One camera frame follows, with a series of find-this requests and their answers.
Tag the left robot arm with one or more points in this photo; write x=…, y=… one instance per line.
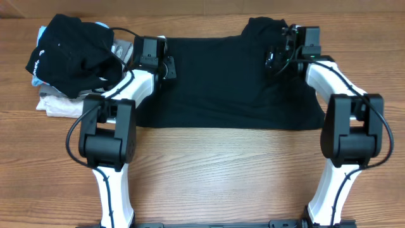
x=108, y=129

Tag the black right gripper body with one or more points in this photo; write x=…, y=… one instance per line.
x=280, y=57

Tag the cream folded garment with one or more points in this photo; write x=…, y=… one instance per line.
x=60, y=107

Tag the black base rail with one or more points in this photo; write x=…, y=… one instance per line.
x=215, y=225

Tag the dark navy t-shirt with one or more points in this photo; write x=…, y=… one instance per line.
x=223, y=83

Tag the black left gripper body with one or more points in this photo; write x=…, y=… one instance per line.
x=170, y=65

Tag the black folded garment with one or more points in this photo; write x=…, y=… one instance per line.
x=74, y=54

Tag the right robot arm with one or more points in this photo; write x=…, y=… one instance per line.
x=352, y=131

